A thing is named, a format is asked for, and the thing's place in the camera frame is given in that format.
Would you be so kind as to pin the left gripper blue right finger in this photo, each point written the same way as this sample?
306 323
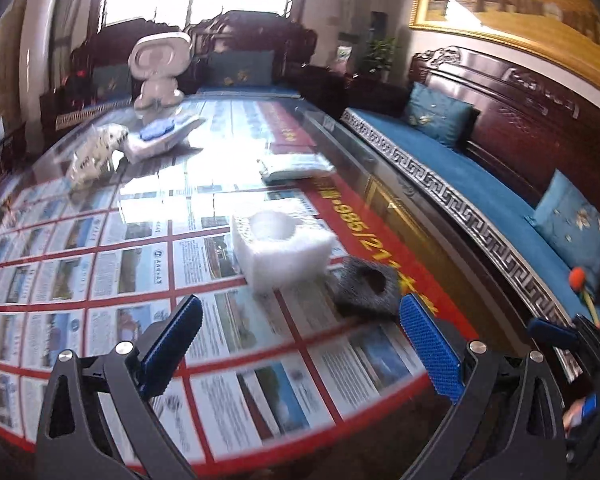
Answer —
438 344

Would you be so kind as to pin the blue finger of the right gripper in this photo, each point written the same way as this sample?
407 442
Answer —
557 336

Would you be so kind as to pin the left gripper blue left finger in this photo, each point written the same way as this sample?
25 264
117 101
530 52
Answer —
164 344

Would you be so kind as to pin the orange headed mallet toy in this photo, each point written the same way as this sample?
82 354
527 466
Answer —
576 280

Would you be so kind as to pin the white foam block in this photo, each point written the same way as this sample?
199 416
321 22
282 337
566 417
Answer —
274 249

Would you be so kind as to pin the blue bench seat pad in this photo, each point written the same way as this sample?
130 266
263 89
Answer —
490 213

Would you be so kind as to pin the white flat tissue pack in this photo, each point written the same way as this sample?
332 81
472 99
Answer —
294 166

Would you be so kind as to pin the white blue tray device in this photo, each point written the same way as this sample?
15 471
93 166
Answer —
159 137

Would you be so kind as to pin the white crumpled plastic bag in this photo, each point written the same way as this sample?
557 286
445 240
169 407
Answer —
93 158

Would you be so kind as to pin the blue embroidered side cushion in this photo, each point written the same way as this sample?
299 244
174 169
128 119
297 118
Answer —
436 114

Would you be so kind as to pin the dark wooden sofa bench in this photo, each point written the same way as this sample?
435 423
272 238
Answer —
99 73

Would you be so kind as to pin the teal embroidered cushion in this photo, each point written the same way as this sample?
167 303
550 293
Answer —
240 67

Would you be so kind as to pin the white robot figurine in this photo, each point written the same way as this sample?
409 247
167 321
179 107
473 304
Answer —
156 61

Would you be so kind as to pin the green potted plant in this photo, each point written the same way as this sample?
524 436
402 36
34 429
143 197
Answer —
378 58

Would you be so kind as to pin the gold framed painting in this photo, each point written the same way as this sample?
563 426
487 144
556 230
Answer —
564 32

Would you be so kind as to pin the white standing air conditioner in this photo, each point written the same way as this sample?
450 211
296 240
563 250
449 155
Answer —
34 64

